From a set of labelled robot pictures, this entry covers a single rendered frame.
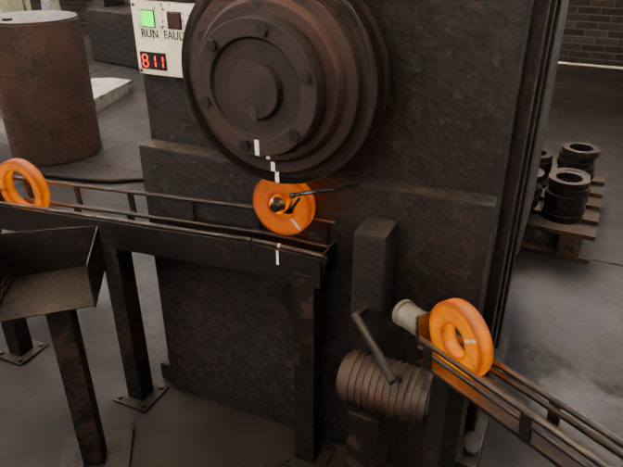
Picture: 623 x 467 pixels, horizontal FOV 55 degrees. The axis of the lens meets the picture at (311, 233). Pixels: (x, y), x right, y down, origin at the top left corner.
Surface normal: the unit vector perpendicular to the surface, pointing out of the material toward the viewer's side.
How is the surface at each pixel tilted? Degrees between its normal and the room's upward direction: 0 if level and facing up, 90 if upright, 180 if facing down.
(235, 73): 90
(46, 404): 0
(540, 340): 0
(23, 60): 90
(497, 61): 90
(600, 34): 90
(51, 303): 5
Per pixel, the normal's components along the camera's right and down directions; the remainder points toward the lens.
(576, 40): -0.42, 0.43
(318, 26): 0.36, -0.27
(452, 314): -0.90, 0.22
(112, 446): 0.00, -0.88
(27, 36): 0.28, 0.45
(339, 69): 0.60, 0.14
